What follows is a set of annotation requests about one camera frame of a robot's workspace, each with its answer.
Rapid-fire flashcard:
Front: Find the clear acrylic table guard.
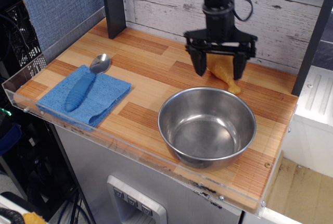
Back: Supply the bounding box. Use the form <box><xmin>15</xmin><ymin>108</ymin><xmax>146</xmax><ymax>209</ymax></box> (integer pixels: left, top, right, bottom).
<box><xmin>1</xmin><ymin>7</ymin><xmax>284</xmax><ymax>218</ymax></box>

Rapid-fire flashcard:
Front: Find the dark grey left post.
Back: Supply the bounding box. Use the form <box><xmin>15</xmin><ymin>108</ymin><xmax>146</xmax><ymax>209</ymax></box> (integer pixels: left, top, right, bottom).
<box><xmin>104</xmin><ymin>0</ymin><xmax>126</xmax><ymax>39</ymax></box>

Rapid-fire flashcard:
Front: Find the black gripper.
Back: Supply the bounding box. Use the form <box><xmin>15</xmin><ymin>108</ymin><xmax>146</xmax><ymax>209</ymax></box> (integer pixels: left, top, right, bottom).
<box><xmin>184</xmin><ymin>10</ymin><xmax>258</xmax><ymax>80</ymax></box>

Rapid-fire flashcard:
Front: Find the dark grey right post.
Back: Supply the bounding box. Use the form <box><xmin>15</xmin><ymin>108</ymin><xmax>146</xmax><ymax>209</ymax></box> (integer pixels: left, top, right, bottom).
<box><xmin>291</xmin><ymin>0</ymin><xmax>332</xmax><ymax>96</ymax></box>

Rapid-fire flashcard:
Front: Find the black plastic crate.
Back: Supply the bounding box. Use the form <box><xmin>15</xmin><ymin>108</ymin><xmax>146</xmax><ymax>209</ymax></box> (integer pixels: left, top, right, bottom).
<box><xmin>1</xmin><ymin>1</ymin><xmax>42</xmax><ymax>67</ymax></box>

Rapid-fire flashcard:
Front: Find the blue fabric panel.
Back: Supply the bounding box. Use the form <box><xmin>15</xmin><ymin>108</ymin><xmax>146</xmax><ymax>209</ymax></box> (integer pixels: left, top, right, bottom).
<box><xmin>23</xmin><ymin>0</ymin><xmax>105</xmax><ymax>53</ymax></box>

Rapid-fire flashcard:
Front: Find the yellow object bottom left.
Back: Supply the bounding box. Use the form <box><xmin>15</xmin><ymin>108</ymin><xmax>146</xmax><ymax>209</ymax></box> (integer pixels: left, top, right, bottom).
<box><xmin>23</xmin><ymin>212</ymin><xmax>47</xmax><ymax>224</ymax></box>

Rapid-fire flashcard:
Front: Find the metal bowl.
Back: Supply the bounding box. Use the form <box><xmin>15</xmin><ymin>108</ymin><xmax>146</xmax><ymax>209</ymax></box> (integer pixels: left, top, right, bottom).
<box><xmin>157</xmin><ymin>86</ymin><xmax>257</xmax><ymax>170</ymax></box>

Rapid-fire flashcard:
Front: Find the dark grey post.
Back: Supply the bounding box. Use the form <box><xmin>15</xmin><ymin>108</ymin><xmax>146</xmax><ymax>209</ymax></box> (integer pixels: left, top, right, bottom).
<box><xmin>291</xmin><ymin>0</ymin><xmax>332</xmax><ymax>96</ymax></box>
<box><xmin>104</xmin><ymin>0</ymin><xmax>126</xmax><ymax>39</ymax></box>

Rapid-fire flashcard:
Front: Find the blue folded cloth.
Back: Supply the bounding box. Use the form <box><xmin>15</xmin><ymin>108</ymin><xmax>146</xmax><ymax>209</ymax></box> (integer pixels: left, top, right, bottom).
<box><xmin>37</xmin><ymin>65</ymin><xmax>131</xmax><ymax>132</ymax></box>

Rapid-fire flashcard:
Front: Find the spoon with blue handle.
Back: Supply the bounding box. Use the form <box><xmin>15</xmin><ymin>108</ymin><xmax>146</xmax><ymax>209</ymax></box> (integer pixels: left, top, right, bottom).
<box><xmin>65</xmin><ymin>54</ymin><xmax>111</xmax><ymax>112</ymax></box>

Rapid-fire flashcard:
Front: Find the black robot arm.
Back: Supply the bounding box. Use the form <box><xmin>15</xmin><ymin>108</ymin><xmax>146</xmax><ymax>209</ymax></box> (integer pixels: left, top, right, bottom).
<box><xmin>184</xmin><ymin>0</ymin><xmax>258</xmax><ymax>80</ymax></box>

